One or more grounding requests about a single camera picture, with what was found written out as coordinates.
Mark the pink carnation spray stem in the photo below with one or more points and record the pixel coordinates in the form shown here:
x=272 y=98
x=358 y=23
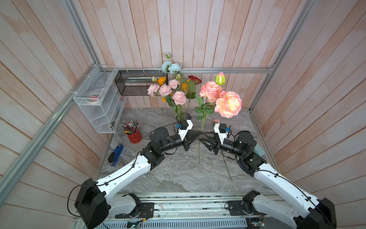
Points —
x=168 y=90

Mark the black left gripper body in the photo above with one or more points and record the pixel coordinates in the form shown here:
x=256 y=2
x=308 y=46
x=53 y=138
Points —
x=185 y=144

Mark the white wire mesh shelf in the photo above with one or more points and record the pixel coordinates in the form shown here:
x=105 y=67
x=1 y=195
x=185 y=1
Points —
x=105 y=116

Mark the light blue flower stem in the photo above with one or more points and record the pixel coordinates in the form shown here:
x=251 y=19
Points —
x=170 y=67

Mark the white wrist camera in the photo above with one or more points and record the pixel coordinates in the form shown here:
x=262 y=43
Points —
x=222 y=130
x=184 y=127

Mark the black wire mesh basket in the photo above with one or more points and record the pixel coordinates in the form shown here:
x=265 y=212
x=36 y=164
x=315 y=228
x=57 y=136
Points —
x=136 y=82

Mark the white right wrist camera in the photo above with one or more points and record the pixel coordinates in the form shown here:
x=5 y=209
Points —
x=222 y=130

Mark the dark ribbed glass vase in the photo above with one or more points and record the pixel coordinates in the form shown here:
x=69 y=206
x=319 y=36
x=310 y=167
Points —
x=183 y=116

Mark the pink peony spray stem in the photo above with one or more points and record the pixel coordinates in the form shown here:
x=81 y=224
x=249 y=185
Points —
x=212 y=98

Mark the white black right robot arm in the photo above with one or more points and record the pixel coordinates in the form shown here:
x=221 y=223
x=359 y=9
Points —
x=274 y=183

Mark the light blue calculator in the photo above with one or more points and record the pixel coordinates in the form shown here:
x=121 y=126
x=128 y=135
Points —
x=259 y=151

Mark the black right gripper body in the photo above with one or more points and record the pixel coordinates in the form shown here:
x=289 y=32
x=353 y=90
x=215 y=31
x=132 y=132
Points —
x=219 y=146

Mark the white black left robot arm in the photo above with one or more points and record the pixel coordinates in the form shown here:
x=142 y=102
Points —
x=95 y=201

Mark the blue stapler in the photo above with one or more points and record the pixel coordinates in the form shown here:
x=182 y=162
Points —
x=114 y=156

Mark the orange flower stem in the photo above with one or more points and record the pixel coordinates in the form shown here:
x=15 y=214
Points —
x=171 y=84

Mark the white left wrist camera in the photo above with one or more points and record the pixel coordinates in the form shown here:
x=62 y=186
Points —
x=184 y=127

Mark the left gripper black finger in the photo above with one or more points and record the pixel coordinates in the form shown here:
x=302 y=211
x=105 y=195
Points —
x=194 y=132
x=192 y=137

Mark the large pink rose stem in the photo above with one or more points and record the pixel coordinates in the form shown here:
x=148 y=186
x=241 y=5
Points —
x=217 y=121

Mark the tape roll on shelf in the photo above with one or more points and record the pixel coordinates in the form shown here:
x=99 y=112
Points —
x=94 y=98

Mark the red pen cup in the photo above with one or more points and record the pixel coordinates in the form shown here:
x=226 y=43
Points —
x=132 y=131

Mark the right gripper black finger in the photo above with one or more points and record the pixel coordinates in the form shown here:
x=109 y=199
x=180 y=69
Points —
x=210 y=144
x=208 y=134

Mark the red flower stem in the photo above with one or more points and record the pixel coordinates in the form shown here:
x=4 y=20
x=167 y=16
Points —
x=192 y=84

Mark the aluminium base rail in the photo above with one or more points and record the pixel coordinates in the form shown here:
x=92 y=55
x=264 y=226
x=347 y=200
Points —
x=194 y=210

